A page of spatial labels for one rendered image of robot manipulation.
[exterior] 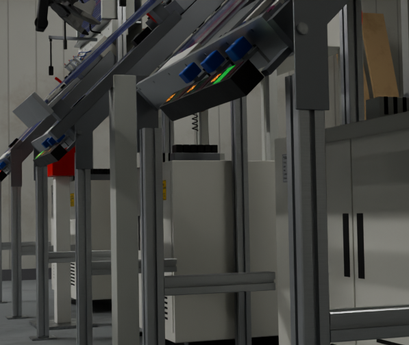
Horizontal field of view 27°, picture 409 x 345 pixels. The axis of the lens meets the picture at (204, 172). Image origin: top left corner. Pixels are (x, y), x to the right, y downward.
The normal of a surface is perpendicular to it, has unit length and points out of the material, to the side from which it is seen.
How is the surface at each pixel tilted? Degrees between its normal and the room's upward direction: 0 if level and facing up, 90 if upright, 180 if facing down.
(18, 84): 90
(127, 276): 90
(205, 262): 90
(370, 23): 73
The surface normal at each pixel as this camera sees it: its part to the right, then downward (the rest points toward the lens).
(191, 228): 0.34, -0.05
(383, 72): 0.29, -0.33
